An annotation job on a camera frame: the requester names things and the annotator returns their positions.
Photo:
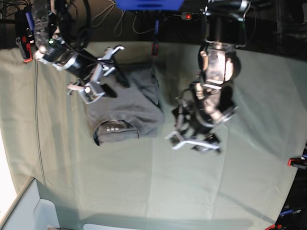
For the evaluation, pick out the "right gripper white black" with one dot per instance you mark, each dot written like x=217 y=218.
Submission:
x=99 y=71

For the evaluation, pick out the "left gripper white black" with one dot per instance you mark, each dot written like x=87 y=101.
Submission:
x=189 y=131

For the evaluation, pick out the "grey t-shirt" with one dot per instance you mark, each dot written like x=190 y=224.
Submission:
x=134 y=112

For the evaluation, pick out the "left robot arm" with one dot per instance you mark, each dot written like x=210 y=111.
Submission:
x=207 y=102

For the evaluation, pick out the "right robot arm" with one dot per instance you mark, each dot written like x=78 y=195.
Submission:
x=57 y=47

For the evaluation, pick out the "red blue clamp centre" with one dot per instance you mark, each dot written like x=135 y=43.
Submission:
x=155 y=45

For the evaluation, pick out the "green table cloth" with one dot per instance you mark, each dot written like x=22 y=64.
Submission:
x=144 y=183

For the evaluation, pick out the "black power strip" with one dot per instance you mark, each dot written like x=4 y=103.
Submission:
x=191 y=16

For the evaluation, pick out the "red black clamp left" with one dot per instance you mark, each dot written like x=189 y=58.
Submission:
x=24 y=29

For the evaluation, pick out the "red black clamp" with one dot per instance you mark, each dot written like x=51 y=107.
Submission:
x=299 y=162
x=24 y=29

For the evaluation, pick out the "red black clamp right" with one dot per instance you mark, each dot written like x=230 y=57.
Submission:
x=299 y=162

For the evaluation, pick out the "white storage bin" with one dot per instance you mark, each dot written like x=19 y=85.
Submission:
x=30 y=212

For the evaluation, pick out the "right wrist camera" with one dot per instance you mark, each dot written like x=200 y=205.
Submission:
x=91 y=92

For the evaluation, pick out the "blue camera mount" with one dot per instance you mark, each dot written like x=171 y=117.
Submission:
x=151 y=5

